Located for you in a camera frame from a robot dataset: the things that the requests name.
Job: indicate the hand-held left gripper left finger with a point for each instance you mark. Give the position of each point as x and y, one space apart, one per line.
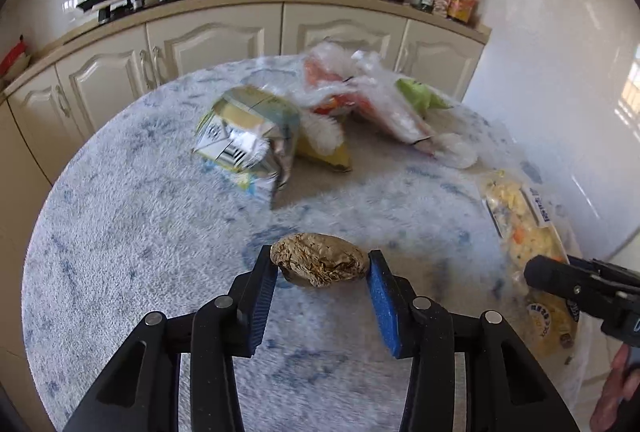
262 307

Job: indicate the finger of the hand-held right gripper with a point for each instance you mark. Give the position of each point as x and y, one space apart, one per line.
610 271
555 279

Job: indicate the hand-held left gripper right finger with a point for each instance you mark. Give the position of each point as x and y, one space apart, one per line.
385 307

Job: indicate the clear packet of yellow snacks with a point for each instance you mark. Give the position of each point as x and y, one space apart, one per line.
520 222

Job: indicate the brown paper ball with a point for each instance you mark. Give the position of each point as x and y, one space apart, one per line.
315 257

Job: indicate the person's right hand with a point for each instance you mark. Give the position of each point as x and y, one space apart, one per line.
612 402

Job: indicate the white blue fluffy table cover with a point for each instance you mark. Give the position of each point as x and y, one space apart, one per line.
150 237

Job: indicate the yellow snack packet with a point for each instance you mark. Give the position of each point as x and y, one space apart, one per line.
331 158

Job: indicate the small clear plastic bag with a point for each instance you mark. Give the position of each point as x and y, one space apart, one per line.
457 152

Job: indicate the silver foil snack packet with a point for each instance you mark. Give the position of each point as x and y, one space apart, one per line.
240 132

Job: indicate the large clear red-print plastic bag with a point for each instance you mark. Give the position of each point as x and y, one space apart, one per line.
370 102

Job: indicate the green snack packet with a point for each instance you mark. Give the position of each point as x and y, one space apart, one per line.
420 92

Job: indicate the cream cabinet door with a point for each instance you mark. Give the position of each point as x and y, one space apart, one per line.
100 77
45 112
215 47
440 57

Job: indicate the red cloth item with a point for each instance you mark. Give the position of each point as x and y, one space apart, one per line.
12 57

